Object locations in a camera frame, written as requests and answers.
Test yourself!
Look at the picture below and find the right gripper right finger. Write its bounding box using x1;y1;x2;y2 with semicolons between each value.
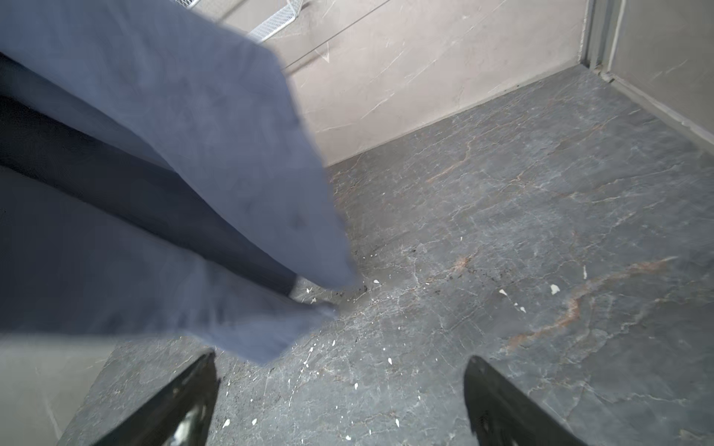
464;356;585;446

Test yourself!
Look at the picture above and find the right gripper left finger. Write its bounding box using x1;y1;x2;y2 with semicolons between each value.
95;350;221;446

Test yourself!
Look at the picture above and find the blue-grey tank top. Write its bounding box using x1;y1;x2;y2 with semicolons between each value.
1;1;355;364

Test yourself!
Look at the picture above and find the white wire mesh shelf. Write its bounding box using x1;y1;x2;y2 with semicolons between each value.
176;0;305;43

